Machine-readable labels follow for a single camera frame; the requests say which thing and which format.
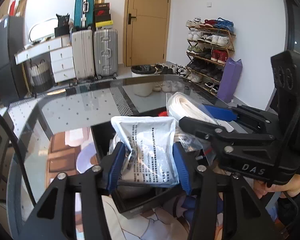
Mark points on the oval mirror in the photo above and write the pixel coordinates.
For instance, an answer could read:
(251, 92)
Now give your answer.
(41, 30)

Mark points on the wooden shoe rack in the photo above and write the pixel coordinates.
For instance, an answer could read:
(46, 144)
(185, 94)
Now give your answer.
(228, 33)

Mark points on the shoe rack with shoes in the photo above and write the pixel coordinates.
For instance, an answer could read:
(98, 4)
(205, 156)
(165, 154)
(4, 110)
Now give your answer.
(207, 40)

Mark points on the brown cardboard shoe box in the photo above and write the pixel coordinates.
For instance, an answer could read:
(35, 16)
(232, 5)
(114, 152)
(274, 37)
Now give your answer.
(100, 1)

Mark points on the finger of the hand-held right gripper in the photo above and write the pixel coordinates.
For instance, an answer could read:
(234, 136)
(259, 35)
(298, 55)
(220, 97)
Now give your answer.
(197, 127)
(220, 112)

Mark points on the purple bag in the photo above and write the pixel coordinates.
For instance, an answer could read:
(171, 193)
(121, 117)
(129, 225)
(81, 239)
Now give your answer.
(230, 80)

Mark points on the woven laundry basket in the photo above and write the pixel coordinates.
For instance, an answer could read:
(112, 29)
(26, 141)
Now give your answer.
(41, 77)

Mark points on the wooden door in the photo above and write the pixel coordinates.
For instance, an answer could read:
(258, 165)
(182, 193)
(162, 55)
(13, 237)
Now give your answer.
(147, 30)

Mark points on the printed cartoon desk mat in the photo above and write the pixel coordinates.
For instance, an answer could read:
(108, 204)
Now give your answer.
(62, 145)

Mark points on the white cloth bundle clear bag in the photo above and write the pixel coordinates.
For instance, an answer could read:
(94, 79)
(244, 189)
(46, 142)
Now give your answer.
(187, 105)

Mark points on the white suitcase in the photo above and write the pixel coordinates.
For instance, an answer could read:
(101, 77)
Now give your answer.
(82, 55)

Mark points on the teal suitcase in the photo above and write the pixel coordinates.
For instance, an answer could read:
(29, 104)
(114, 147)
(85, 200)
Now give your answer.
(81, 8)

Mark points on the red paper bag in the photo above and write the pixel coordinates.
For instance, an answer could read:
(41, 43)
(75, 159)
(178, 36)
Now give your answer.
(13, 8)

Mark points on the flat cardboard boxes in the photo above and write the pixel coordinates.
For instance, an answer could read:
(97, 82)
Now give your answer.
(2, 12)

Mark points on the trash bin black liner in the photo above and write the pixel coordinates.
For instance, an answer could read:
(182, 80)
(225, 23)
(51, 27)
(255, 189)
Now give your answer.
(142, 80)

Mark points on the cluster of floor shoes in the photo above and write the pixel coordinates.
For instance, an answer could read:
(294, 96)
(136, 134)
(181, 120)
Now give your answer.
(172, 69)

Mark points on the black cardboard box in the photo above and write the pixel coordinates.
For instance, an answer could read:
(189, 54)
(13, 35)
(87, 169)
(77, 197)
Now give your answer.
(140, 205)

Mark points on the white green plastic packet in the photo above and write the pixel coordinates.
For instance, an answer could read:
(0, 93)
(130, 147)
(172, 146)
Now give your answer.
(150, 150)

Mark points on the brown cardboard sheet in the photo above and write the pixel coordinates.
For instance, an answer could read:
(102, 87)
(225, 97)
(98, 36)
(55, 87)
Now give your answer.
(21, 6)

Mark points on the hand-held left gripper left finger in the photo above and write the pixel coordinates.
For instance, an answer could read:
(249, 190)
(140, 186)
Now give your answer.
(116, 162)

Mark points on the grey side table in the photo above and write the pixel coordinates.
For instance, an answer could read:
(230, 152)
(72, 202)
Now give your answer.
(0, 152)

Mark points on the silver suitcase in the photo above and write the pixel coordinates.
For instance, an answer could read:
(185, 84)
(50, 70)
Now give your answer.
(105, 52)

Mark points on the white dresser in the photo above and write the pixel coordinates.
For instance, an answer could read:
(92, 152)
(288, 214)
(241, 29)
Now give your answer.
(61, 60)

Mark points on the person's right hand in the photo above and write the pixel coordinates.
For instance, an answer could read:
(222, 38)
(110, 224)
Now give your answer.
(296, 185)

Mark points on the black red shoe box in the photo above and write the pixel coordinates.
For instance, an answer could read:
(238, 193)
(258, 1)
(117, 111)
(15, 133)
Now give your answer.
(102, 12)

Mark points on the black paper bag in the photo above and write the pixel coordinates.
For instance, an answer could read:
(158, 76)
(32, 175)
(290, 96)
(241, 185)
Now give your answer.
(62, 26)

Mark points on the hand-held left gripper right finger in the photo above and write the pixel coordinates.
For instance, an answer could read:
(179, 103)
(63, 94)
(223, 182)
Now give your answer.
(182, 167)

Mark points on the black refrigerator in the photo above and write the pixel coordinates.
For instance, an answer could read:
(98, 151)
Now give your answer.
(5, 62)

